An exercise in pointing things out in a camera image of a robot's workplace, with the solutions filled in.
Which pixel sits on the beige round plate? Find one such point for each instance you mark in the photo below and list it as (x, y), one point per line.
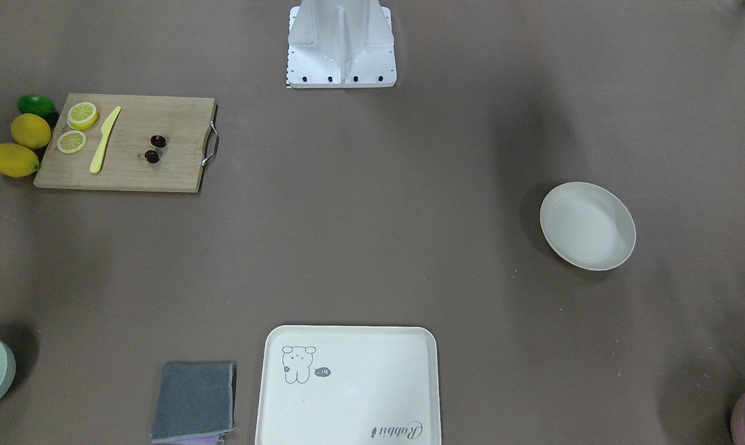
(587, 226)

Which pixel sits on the cream rabbit tray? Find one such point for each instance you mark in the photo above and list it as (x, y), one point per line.
(349, 385)

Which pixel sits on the dark red cherry upper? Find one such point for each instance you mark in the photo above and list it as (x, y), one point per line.
(158, 141)

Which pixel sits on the dark red cherry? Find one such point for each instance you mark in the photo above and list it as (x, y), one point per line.
(158, 141)
(150, 156)

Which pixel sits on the dark red cherry lower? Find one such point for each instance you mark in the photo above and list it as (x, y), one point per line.
(150, 156)

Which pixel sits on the bamboo cutting board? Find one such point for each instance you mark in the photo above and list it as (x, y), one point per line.
(186, 123)

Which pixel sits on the grey folded cloth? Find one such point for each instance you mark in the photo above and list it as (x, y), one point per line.
(195, 403)

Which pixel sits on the yellow plastic knife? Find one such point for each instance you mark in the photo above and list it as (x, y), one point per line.
(106, 129)

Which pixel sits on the lemon half slice thick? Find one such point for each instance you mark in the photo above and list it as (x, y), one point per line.
(82, 115)

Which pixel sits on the lemon slice flat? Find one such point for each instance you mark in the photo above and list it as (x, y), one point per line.
(71, 142)

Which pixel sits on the yellow lemon near lime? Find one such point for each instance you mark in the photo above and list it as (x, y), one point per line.
(31, 131)

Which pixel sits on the green lime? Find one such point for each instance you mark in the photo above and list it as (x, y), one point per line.
(36, 104)

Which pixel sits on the yellow lemon far end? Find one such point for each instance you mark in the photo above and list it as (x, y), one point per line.
(17, 160)

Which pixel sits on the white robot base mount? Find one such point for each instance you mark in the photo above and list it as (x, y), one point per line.
(340, 44)

